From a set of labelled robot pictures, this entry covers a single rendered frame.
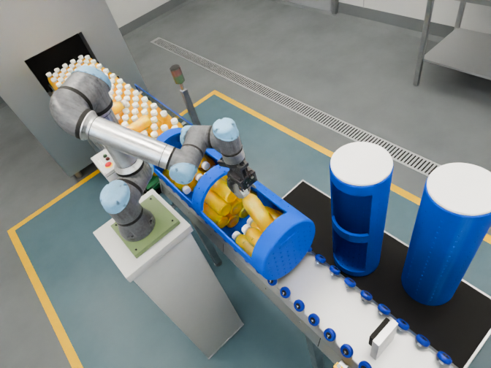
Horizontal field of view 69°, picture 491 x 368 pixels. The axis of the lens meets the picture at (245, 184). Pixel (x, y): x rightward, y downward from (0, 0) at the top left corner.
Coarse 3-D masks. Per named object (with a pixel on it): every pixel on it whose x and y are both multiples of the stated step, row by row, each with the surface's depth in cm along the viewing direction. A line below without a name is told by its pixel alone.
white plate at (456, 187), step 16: (432, 176) 154; (448, 176) 152; (464, 176) 150; (480, 176) 149; (432, 192) 149; (448, 192) 147; (464, 192) 146; (480, 192) 144; (448, 208) 142; (464, 208) 141; (480, 208) 139
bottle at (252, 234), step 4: (248, 228) 145; (252, 228) 144; (256, 228) 144; (248, 232) 142; (252, 232) 141; (256, 232) 141; (260, 232) 141; (248, 236) 142; (252, 236) 141; (256, 236) 140; (248, 240) 142; (252, 240) 140; (256, 240) 139; (252, 244) 141
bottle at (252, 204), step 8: (248, 192) 138; (248, 200) 137; (256, 200) 137; (248, 208) 137; (256, 208) 137; (264, 208) 139; (256, 216) 137; (264, 216) 137; (256, 224) 139; (264, 224) 137
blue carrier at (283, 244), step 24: (168, 144) 184; (216, 168) 155; (192, 192) 185; (264, 192) 144; (288, 216) 132; (264, 240) 129; (288, 240) 132; (312, 240) 146; (264, 264) 130; (288, 264) 142
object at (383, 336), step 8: (384, 320) 116; (392, 320) 115; (376, 328) 116; (384, 328) 114; (392, 328) 114; (376, 336) 113; (384, 336) 113; (392, 336) 120; (376, 344) 112; (384, 344) 117; (376, 352) 116
